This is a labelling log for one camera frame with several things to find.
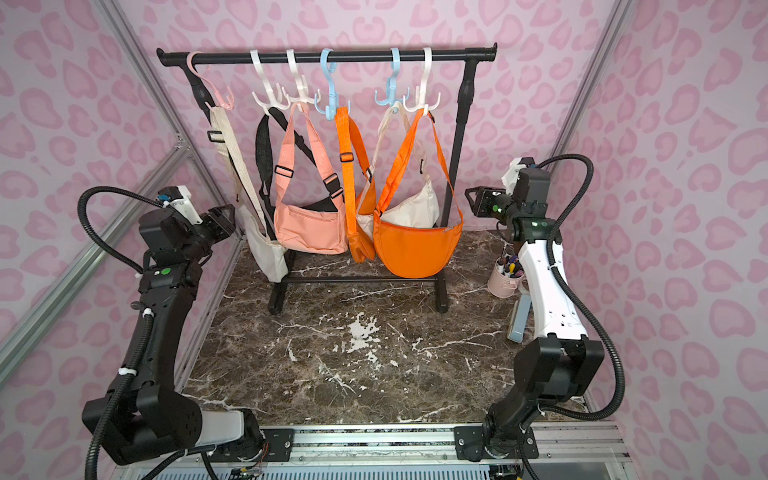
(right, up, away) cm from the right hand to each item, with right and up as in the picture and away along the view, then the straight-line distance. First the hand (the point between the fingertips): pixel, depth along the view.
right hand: (473, 191), depth 75 cm
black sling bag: (-38, 0, +8) cm, 39 cm away
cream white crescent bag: (-12, -2, +17) cm, 21 cm away
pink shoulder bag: (-48, -8, +17) cm, 51 cm away
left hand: (-60, -4, -2) cm, 61 cm away
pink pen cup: (+15, -23, +17) cm, 32 cm away
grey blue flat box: (+18, -34, +15) cm, 41 cm away
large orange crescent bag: (-15, -13, +18) cm, 27 cm away
